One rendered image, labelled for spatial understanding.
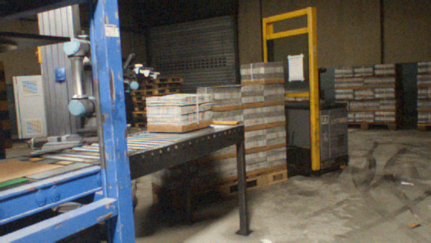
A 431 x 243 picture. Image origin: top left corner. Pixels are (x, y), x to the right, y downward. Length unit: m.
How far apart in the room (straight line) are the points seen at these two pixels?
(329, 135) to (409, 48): 5.44
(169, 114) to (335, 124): 2.56
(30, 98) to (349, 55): 7.96
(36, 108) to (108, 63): 1.76
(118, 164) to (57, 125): 1.73
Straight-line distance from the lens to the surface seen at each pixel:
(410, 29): 9.63
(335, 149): 4.57
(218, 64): 11.09
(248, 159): 3.81
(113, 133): 1.41
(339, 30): 9.88
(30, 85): 3.11
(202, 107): 2.56
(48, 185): 1.45
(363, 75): 8.05
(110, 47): 1.42
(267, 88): 3.92
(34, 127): 3.12
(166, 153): 1.96
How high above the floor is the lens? 1.11
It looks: 6 degrees down
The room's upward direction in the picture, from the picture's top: 3 degrees counter-clockwise
